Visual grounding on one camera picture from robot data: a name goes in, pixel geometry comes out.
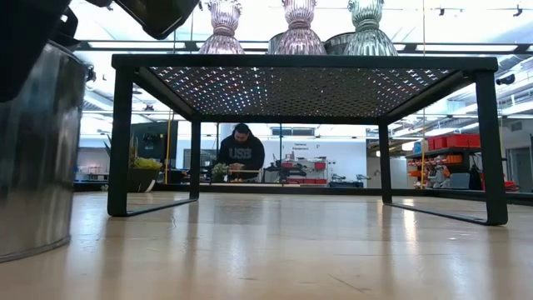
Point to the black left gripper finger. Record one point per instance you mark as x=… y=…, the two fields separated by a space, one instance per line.
x=158 y=16
x=25 y=41

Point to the silver candle tin brown tag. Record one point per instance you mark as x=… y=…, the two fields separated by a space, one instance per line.
x=37 y=166

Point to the green ribbed glass candlestick holder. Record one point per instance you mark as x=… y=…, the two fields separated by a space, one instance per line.
x=368 y=41

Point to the black background cabinet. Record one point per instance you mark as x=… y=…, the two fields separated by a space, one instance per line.
x=154 y=137

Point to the yellow pole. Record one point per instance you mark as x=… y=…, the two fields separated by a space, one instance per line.
x=168 y=146

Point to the black perforated metal shelf riser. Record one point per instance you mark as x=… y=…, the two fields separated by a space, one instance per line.
x=291 y=61

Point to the person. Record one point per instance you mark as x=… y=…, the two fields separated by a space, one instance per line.
x=241 y=152

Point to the small background potted plant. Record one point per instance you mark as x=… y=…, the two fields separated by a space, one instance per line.
x=220 y=171

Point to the background workstation with red bins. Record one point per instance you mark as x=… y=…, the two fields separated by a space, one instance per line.
x=300 y=173

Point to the small red storage bin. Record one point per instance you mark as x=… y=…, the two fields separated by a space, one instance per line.
x=437 y=143

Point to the background storage rack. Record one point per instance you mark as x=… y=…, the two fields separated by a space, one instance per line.
x=441 y=173

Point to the orange storage bin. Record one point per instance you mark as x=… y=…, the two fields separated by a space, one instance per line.
x=454 y=159

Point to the large red storage bin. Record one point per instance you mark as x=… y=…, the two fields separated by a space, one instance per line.
x=462 y=141

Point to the red floor bins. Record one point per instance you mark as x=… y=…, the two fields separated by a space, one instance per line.
x=510 y=185

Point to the grey door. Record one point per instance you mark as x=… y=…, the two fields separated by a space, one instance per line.
x=520 y=171

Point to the overhead black light rail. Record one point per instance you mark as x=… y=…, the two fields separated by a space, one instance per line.
x=137 y=45

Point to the black table frame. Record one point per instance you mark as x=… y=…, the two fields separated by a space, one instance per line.
x=291 y=189

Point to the black ceiling security camera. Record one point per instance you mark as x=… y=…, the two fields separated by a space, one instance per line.
x=505 y=79

